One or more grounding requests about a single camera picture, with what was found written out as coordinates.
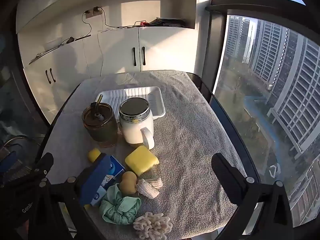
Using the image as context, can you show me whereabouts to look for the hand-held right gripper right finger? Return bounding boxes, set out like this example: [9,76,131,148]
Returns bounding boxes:
[211,152,294,240]

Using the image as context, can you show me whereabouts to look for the yellow rectangular sponge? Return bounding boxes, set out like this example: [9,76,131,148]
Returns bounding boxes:
[124,145,160,177]

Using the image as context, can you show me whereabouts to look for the grey terry towel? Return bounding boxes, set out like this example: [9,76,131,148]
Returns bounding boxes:
[41,70,250,240]

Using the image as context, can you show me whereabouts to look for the white ribbed plastic tray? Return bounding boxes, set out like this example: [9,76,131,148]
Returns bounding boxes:
[96,86,166,120]

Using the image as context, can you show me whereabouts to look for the brown glass cup with straw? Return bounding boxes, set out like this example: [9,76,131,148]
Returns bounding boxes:
[82,94,118,148]

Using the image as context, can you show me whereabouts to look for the blue and white small carton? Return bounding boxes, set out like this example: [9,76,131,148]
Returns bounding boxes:
[101,155,126,188]

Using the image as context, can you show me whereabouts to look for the high-rise apartment buildings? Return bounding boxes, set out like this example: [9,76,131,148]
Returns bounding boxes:
[222,15,320,230]

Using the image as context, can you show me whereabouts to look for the black window frame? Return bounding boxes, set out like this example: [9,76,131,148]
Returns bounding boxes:
[200,0,308,105]

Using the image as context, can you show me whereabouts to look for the small yellow foam piece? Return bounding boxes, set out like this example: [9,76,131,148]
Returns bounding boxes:
[87,148,102,163]

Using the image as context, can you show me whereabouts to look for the beige knitted cloth roll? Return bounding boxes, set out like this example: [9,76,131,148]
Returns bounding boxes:
[136,179,160,199]
[147,177,163,189]

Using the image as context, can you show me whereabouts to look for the white mug with chrome lid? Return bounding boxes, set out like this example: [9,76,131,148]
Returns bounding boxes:
[118,97,155,150]

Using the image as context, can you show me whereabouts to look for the black cable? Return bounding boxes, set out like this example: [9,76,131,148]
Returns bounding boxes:
[96,6,143,29]
[81,12,92,36]

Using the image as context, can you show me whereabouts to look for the blue and white tissue pack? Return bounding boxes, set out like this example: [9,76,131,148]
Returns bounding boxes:
[89,185,108,207]

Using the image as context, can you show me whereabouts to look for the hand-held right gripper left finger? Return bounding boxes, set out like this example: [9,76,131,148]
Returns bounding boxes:
[35,154,112,240]

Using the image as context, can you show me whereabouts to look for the cream chenille chain scrunchie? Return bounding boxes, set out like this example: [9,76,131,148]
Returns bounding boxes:
[133,212,173,240]

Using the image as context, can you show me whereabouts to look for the wall socket with plugs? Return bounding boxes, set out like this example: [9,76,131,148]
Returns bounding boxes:
[84,6,102,19]

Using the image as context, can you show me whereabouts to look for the green fabric scrunchie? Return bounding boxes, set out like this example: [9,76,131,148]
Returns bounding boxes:
[99,183,142,225]

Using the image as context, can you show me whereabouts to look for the white lower cabinet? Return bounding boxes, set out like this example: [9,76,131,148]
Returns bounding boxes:
[17,26,200,125]

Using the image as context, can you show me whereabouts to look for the dark flat strip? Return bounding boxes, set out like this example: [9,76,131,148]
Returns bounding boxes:
[28,44,68,65]

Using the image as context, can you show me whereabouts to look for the white cable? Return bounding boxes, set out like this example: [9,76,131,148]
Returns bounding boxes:
[97,31,104,77]

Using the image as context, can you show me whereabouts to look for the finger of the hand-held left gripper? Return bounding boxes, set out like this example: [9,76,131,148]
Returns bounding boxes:
[34,152,54,181]
[0,151,17,174]

